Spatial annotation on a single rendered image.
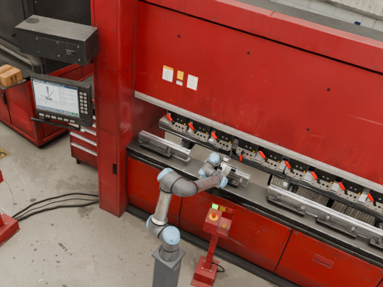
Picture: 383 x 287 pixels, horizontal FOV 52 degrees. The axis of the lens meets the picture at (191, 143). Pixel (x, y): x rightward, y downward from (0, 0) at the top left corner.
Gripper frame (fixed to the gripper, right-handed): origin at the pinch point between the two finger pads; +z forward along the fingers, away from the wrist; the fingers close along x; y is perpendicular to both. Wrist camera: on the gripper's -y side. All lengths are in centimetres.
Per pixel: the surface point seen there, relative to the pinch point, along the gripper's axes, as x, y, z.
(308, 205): -76, -1, 10
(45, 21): 141, 45, -77
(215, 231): -16.2, -46.1, 5.5
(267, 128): -28, 36, -31
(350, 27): -56, 99, -82
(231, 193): -17.0, -13.0, 12.4
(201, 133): 20.6, 21.5, -7.4
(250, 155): -21.8, 18.1, -7.2
